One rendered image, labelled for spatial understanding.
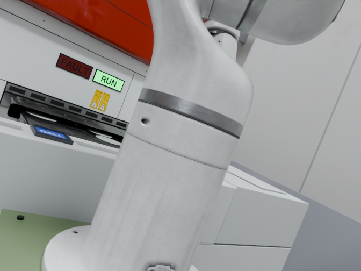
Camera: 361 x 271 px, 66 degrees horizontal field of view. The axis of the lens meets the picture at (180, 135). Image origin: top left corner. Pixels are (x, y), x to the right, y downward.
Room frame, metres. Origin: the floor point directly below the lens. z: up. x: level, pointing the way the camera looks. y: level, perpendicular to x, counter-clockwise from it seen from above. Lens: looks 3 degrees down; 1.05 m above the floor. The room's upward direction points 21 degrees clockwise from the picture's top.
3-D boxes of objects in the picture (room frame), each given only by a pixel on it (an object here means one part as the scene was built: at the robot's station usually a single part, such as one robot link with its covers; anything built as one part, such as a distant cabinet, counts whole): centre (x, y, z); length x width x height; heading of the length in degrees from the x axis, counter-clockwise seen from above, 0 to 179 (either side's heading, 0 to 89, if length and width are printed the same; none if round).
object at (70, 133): (0.94, 0.32, 0.90); 0.34 x 0.34 x 0.01; 37
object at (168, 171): (0.31, 0.00, 0.97); 0.19 x 0.19 x 0.18
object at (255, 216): (1.00, -0.12, 0.89); 0.62 x 0.35 x 0.14; 37
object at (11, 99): (1.00, 0.39, 0.89); 0.44 x 0.02 x 0.10; 127
